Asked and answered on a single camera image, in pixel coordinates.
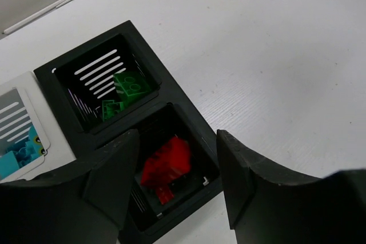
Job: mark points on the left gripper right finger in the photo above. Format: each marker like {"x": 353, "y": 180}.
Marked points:
{"x": 270, "y": 203}

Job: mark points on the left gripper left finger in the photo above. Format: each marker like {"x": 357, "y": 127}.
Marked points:
{"x": 85, "y": 201}

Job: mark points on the small red lego brick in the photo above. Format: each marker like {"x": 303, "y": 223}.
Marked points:
{"x": 164, "y": 194}

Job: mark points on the teal lego brick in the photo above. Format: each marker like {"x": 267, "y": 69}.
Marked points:
{"x": 23, "y": 156}

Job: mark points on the red rectangular lego brick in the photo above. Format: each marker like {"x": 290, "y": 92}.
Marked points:
{"x": 168, "y": 163}

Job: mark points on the green sloped lego brick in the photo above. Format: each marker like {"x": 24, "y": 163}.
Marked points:
{"x": 110, "y": 108}

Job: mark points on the green square lego brick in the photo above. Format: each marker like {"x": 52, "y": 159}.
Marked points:
{"x": 130, "y": 87}

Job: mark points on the white two-bin container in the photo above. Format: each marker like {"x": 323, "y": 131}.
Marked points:
{"x": 23, "y": 106}

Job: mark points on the black two-bin container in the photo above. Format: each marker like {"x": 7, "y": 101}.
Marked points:
{"x": 75, "y": 84}

